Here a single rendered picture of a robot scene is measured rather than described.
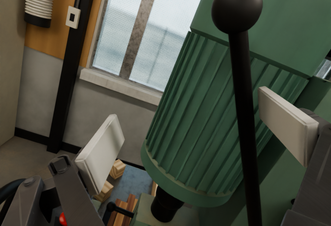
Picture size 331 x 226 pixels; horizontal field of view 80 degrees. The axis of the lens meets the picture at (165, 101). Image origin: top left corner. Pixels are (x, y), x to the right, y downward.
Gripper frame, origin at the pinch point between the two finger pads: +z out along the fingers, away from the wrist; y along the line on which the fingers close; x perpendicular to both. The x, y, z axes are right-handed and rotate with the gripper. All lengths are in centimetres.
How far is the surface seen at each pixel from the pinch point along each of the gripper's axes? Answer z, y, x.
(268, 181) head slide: 7.2, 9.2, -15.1
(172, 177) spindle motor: 6.5, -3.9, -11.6
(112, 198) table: 28, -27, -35
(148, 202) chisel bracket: 15.5, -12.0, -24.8
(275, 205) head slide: 7.2, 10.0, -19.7
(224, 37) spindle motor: 7.2, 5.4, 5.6
